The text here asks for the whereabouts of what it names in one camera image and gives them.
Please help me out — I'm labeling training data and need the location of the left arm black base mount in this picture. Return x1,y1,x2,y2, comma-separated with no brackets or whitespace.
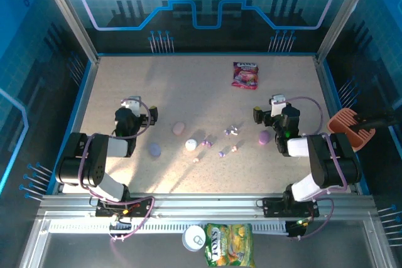
94,197,152,218

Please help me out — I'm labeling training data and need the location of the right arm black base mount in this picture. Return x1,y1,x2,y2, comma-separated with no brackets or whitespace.
262,197,320,218

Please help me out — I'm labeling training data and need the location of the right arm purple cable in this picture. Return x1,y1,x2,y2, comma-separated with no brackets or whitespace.
284,95,349,241

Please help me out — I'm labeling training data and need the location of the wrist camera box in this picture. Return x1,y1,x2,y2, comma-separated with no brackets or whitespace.
121,95,141,118
269,94,288,117

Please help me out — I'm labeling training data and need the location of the green yellow candy bag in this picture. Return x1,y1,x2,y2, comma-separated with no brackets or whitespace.
204,223,256,268

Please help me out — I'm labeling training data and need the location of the aluminium frame post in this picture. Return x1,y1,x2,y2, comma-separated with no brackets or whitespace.
315,0,379,63
35,0,101,63

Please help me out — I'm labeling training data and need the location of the aluminium side rail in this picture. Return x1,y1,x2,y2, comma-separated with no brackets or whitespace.
315,56,362,193
58,57,101,193

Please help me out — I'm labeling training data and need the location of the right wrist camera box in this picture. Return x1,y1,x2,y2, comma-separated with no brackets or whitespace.
269,94,288,117

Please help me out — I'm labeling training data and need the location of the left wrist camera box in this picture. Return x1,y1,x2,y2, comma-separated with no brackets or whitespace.
121,95,141,118

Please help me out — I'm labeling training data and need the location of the white slotted cable duct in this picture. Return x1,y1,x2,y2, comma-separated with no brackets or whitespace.
48,221,288,233

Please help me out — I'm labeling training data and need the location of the red berry candy bag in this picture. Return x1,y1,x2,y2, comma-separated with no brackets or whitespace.
231,62,259,90

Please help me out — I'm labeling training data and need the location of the orange and cream knife block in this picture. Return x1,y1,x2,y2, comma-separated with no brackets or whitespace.
326,107,376,152

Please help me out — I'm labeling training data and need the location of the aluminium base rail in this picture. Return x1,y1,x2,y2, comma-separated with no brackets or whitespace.
37,193,376,218

